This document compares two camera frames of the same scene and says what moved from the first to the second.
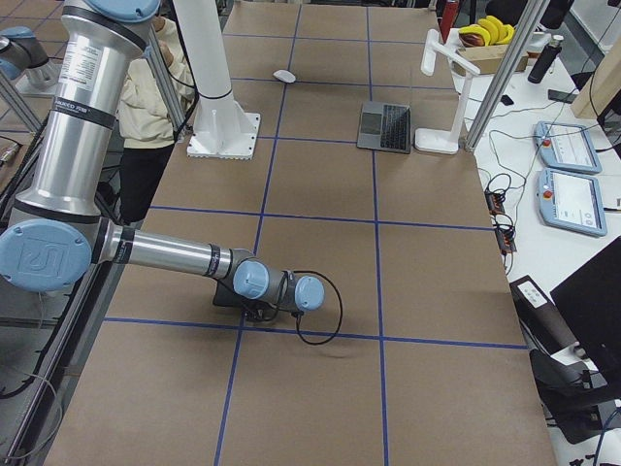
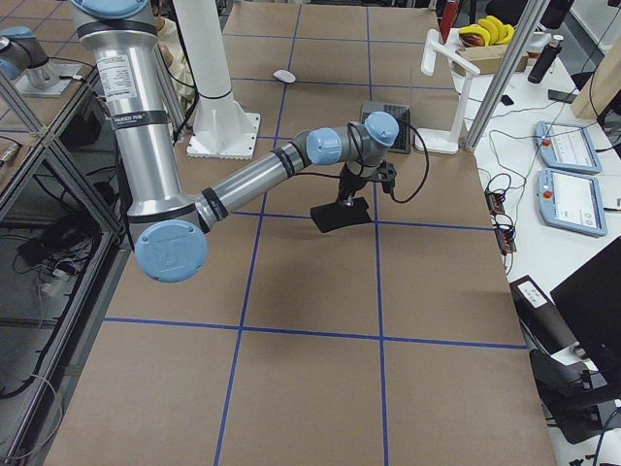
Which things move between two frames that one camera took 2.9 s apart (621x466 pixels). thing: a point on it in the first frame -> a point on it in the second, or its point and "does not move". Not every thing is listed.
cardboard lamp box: [487, 59] does not move
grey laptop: [384, 127] does not move
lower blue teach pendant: [571, 201] does not move
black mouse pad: [226, 295] -> [334, 216]
